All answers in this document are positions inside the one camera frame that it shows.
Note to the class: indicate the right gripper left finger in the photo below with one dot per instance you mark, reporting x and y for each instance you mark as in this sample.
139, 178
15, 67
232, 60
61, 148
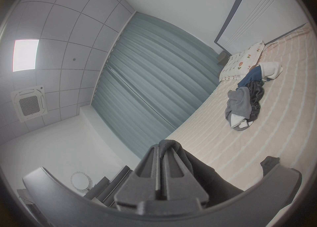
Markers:
146, 179

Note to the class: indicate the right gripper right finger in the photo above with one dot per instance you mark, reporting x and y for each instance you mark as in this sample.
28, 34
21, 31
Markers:
178, 184

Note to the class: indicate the black T-shirt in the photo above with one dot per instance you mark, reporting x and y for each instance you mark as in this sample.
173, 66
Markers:
210, 179

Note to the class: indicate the pile of clothes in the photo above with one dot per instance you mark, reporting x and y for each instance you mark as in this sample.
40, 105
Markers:
241, 104

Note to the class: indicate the bed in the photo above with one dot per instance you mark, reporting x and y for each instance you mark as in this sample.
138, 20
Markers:
272, 134

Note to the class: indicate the black chest of drawers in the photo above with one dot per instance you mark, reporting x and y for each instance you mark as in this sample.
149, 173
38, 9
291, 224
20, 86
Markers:
109, 189

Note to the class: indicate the round white mirror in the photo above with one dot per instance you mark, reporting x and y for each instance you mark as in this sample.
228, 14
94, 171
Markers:
80, 181

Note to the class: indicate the blue-green curtain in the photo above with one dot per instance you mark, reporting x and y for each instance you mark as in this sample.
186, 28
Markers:
128, 112
168, 67

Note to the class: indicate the grey bedside table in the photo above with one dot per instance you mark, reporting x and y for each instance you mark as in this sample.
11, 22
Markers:
223, 58

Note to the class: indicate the ceiling air conditioner vent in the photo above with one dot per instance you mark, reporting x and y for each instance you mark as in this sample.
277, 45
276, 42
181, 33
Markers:
29, 103

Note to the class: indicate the white printed pillow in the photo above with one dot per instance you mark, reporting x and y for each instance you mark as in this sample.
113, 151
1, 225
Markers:
244, 60

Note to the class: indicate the square ceiling light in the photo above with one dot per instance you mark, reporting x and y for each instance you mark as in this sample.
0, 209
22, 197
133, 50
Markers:
26, 55

